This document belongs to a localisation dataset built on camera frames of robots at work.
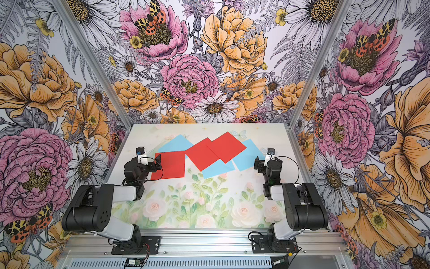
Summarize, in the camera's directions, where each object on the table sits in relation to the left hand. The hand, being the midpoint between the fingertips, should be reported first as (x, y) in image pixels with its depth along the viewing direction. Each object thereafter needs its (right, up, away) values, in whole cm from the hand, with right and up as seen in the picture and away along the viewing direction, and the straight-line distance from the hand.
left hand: (152, 158), depth 94 cm
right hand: (+62, -1, +1) cm, 62 cm away
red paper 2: (+25, +1, +12) cm, 28 cm away
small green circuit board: (+2, -40, -23) cm, 47 cm away
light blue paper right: (+55, 0, +12) cm, 56 cm away
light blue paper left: (+9, +7, +19) cm, 22 cm away
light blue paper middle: (+36, -7, +8) cm, 37 cm away
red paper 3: (+41, +5, +18) cm, 45 cm away
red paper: (+8, -6, +10) cm, 14 cm away
